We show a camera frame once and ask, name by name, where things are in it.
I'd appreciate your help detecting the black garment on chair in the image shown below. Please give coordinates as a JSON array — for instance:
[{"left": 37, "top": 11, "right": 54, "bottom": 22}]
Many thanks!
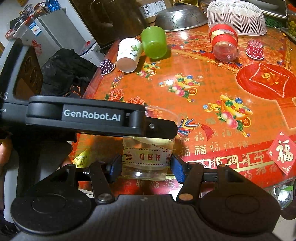
[{"left": 41, "top": 49, "right": 97, "bottom": 98}]

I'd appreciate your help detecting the red patterned tablecloth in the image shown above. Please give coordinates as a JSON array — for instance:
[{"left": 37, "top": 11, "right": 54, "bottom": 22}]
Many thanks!
[{"left": 84, "top": 26, "right": 295, "bottom": 188}]

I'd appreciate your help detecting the white paper cup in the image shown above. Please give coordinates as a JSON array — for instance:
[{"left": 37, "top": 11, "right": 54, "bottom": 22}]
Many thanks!
[{"left": 116, "top": 38, "right": 142, "bottom": 73}]

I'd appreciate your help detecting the clear cup with red ribbon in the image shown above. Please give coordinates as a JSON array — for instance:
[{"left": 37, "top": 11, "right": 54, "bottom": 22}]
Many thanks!
[{"left": 208, "top": 22, "right": 238, "bottom": 62}]

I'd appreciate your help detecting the red dotted cupcake liner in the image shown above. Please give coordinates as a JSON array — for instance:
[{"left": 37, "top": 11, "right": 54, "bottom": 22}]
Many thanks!
[{"left": 245, "top": 40, "right": 264, "bottom": 60}]

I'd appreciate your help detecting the cardboard box with label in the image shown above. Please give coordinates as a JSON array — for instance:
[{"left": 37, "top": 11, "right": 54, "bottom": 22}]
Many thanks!
[{"left": 136, "top": 0, "right": 172, "bottom": 24}]

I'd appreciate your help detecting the red fu envelope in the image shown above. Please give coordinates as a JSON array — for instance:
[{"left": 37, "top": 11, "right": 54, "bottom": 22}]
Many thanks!
[{"left": 267, "top": 132, "right": 295, "bottom": 175}]

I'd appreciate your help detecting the green plastic cup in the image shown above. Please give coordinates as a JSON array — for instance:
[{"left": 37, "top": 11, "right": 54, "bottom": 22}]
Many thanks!
[{"left": 141, "top": 26, "right": 167, "bottom": 59}]

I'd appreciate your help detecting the person's left hand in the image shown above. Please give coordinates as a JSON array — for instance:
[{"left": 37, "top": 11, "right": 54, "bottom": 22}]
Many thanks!
[{"left": 0, "top": 138, "right": 12, "bottom": 167}]

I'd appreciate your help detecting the blue water bottle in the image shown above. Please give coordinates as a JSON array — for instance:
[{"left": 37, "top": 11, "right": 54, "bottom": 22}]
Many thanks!
[{"left": 45, "top": 0, "right": 61, "bottom": 13}]

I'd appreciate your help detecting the purple dotted cupcake liner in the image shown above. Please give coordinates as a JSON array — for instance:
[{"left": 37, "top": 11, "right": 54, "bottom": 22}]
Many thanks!
[{"left": 99, "top": 59, "right": 116, "bottom": 75}]

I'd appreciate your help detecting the white mesh food cover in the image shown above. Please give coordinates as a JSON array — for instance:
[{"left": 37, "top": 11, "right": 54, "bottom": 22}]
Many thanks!
[{"left": 207, "top": 1, "right": 267, "bottom": 36}]

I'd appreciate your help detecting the steel colander bowl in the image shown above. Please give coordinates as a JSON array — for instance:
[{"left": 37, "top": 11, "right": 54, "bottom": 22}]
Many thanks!
[{"left": 155, "top": 4, "right": 208, "bottom": 32}]

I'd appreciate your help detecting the silver refrigerator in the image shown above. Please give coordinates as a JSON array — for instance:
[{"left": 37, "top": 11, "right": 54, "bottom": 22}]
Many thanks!
[{"left": 12, "top": 8, "right": 85, "bottom": 66}]

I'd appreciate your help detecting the white box on floor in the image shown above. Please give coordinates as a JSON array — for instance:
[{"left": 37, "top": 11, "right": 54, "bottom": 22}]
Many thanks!
[{"left": 79, "top": 39, "right": 105, "bottom": 67}]

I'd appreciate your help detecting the clear cup with HBD ribbon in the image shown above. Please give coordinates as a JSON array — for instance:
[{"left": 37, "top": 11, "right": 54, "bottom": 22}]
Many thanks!
[{"left": 120, "top": 104, "right": 182, "bottom": 182}]

